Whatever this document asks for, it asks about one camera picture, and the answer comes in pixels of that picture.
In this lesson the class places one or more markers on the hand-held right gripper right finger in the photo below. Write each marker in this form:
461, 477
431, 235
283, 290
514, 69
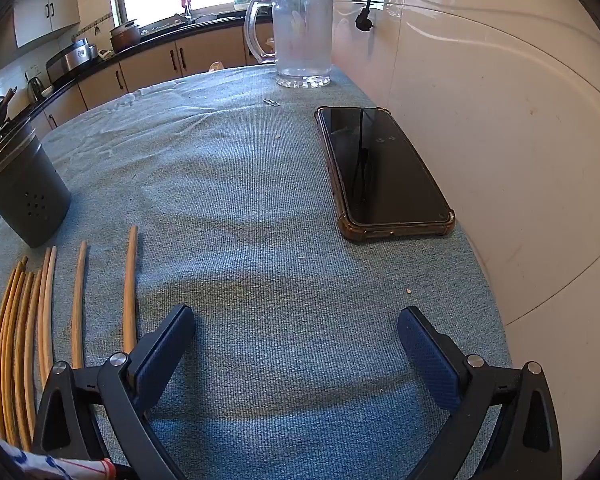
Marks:
430, 355

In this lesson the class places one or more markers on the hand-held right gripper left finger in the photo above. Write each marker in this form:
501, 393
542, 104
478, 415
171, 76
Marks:
162, 360

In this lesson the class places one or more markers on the bunch of wooden chopsticks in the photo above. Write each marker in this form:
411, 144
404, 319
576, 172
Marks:
10, 360

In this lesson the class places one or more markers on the dark grey utensil holder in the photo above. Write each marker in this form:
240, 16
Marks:
25, 185

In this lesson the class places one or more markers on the white patterned clothing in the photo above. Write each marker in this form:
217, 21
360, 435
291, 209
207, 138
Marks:
55, 467

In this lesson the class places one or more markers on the blue tablecloth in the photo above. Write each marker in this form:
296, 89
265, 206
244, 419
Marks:
260, 210

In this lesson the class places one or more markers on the smartphone in clear case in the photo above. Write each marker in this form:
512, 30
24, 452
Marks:
380, 175

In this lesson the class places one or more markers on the small metal paper clip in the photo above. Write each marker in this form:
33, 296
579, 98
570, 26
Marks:
271, 103

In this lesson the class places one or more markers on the beige lower kitchen cabinets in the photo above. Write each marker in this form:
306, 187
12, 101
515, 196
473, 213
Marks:
150, 67

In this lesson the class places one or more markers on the beige kitchen cabinets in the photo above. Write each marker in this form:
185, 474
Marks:
150, 67
45, 10

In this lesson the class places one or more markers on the small tan plastic bag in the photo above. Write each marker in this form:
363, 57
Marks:
215, 66

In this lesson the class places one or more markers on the steel kettle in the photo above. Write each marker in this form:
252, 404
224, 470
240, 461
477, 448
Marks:
35, 90

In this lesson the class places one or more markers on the small white container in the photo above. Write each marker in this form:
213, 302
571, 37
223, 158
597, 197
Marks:
105, 53

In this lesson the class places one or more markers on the silver rice cooker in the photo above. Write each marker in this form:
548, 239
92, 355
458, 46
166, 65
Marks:
72, 60

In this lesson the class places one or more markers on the black kitchen countertop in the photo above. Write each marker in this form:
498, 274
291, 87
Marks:
145, 45

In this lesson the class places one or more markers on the brown clay pot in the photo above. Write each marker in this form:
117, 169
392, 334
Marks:
125, 37

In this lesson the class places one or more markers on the clear glass mug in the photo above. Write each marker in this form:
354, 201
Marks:
302, 35

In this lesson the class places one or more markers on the beige upper kitchen cabinets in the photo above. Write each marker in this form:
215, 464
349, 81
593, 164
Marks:
45, 10

